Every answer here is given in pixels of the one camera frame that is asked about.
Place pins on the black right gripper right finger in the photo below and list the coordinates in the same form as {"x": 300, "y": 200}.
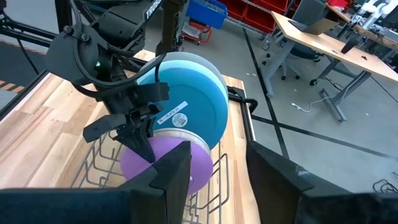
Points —
{"x": 273, "y": 193}

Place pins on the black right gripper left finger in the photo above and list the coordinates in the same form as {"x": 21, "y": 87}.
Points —
{"x": 174, "y": 186}

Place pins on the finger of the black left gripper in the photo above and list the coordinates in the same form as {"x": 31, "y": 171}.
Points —
{"x": 105, "y": 124}
{"x": 146, "y": 124}

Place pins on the small purple plate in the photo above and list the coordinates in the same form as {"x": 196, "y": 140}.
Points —
{"x": 199, "y": 168}

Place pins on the large teal blue plate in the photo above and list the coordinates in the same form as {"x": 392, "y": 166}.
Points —
{"x": 202, "y": 102}

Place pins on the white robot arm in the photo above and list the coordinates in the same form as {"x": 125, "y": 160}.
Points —
{"x": 373, "y": 9}

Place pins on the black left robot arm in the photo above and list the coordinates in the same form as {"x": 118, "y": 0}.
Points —
{"x": 71, "y": 56}

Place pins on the red hand cart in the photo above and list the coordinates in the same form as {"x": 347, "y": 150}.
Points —
{"x": 207, "y": 31}

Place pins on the blue storage bin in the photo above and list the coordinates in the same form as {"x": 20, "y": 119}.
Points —
{"x": 205, "y": 12}

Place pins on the red storage bin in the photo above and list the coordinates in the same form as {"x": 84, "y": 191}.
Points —
{"x": 233, "y": 7}
{"x": 259, "y": 18}
{"x": 273, "y": 4}
{"x": 337, "y": 3}

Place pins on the dark office chair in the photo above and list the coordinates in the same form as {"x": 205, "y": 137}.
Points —
{"x": 301, "y": 51}

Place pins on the wooden desk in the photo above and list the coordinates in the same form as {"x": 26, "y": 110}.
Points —
{"x": 326, "y": 46}

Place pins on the black handheld device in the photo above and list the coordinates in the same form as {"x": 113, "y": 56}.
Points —
{"x": 349, "y": 45}

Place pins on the wooden workbench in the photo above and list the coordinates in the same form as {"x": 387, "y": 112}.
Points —
{"x": 379, "y": 37}

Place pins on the black aluminium frame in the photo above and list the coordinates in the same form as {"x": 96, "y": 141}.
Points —
{"x": 28, "y": 32}

